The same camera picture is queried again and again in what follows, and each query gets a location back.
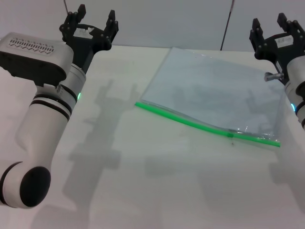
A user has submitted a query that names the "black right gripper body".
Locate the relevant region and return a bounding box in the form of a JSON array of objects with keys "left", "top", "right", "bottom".
[{"left": 254, "top": 32, "right": 305, "bottom": 73}]

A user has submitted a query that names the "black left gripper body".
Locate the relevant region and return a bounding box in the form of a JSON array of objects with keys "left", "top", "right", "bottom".
[{"left": 64, "top": 23, "right": 113, "bottom": 73}]

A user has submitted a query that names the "clear green-zip document bag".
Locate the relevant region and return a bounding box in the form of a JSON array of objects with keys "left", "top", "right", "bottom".
[{"left": 135, "top": 47, "right": 286, "bottom": 148}]

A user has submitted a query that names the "silver metal bolt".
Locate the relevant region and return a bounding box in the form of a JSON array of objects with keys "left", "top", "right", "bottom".
[{"left": 264, "top": 72, "right": 285, "bottom": 83}]

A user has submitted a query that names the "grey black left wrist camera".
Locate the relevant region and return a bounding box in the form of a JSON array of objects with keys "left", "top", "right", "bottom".
[{"left": 0, "top": 32, "right": 75, "bottom": 88}]

